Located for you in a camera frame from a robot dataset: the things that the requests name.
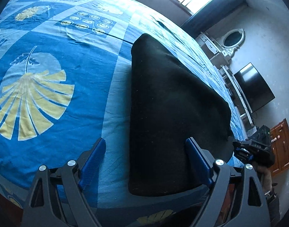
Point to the black pants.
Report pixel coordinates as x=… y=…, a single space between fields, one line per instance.
x=170 y=111

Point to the white dressing table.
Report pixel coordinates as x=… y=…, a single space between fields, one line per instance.
x=212 y=49

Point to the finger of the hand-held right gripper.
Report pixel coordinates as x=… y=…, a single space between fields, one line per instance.
x=241 y=150

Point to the person's right hand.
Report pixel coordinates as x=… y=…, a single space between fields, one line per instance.
x=265 y=177

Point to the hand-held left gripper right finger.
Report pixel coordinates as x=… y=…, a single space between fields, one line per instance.
x=198 y=163

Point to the flat screen television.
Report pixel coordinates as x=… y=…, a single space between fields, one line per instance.
x=255 y=87

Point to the white television stand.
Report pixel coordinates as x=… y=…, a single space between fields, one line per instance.
x=239 y=97

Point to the brown wooden cabinet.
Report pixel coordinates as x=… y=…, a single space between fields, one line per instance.
x=282 y=151

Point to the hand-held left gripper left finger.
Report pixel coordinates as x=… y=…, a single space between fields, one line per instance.
x=92 y=163

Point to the oval white vanity mirror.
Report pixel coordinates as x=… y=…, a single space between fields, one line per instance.
x=233 y=39

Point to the dark curtain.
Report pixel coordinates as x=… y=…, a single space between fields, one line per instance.
x=213 y=9

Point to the blue patterned bedsheet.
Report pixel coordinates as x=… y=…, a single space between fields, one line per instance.
x=64 y=99

